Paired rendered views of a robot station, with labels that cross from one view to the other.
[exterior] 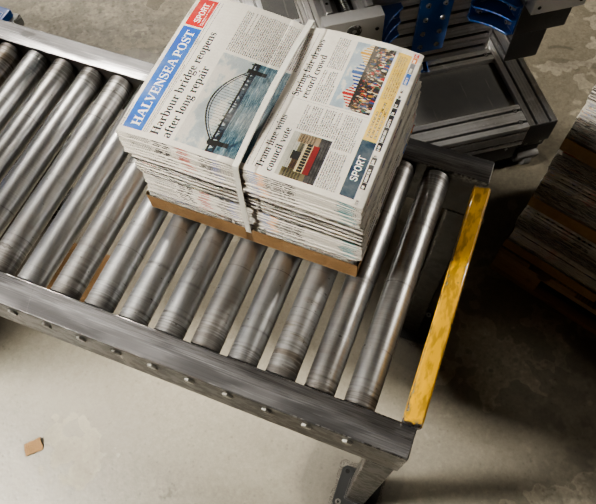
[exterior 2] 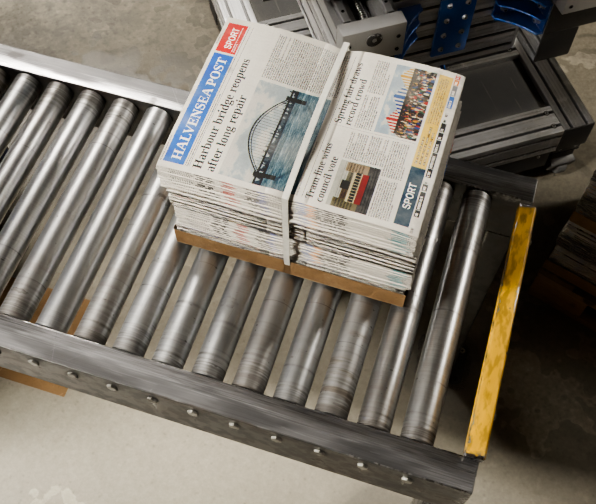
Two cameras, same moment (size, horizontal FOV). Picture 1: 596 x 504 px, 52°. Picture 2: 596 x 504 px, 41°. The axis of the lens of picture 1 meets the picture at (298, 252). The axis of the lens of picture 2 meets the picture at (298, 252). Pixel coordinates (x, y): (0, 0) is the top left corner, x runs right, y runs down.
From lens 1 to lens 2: 0.26 m
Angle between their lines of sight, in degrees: 4
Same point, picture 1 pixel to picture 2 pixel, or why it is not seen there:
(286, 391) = (340, 430)
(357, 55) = (397, 78)
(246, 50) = (282, 77)
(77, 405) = (59, 477)
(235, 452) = not seen: outside the picture
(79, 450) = not seen: outside the picture
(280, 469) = not seen: outside the picture
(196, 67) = (233, 96)
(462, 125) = (488, 132)
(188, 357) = (233, 400)
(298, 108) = (343, 136)
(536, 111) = (570, 113)
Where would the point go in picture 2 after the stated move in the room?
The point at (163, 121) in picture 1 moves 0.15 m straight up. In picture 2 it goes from (205, 154) to (192, 81)
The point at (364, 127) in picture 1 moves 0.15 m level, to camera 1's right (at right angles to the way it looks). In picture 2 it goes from (412, 153) to (519, 144)
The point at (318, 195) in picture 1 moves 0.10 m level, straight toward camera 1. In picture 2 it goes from (372, 224) to (378, 293)
